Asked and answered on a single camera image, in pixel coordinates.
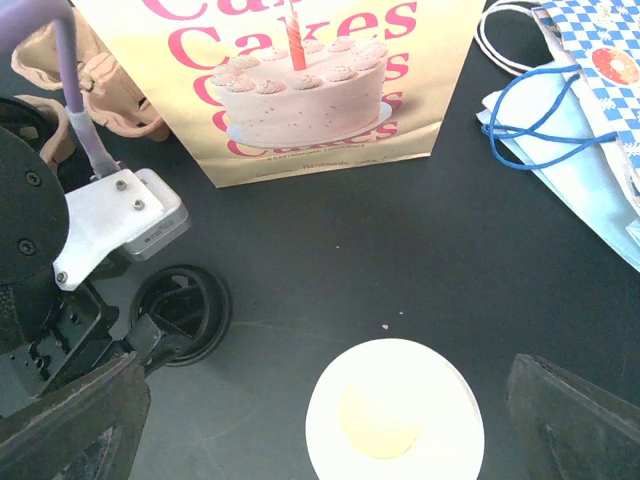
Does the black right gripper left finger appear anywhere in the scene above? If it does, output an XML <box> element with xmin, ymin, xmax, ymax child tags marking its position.
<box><xmin>1</xmin><ymin>354</ymin><xmax>151</xmax><ymax>479</ymax></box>

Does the cream pink Cakes paper bag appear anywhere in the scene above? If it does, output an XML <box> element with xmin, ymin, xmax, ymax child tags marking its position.
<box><xmin>77</xmin><ymin>0</ymin><xmax>484</xmax><ymax>187</ymax></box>

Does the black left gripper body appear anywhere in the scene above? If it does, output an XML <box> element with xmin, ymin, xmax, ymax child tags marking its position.
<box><xmin>1</xmin><ymin>129</ymin><xmax>191</xmax><ymax>399</ymax></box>

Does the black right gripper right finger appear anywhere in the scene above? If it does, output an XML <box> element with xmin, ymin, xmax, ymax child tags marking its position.
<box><xmin>506</xmin><ymin>354</ymin><xmax>639</xmax><ymax>479</ymax></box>

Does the light blue paper bag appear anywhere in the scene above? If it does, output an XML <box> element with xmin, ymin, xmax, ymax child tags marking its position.
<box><xmin>477</xmin><ymin>62</ymin><xmax>639</xmax><ymax>269</ymax></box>

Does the blue checkered bakery paper bag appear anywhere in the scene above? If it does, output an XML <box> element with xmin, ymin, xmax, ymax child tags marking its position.
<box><xmin>476</xmin><ymin>0</ymin><xmax>640</xmax><ymax>211</ymax></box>

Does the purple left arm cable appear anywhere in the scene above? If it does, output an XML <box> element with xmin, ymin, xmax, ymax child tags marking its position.
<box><xmin>52</xmin><ymin>15</ymin><xmax>116</xmax><ymax>181</ymax></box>

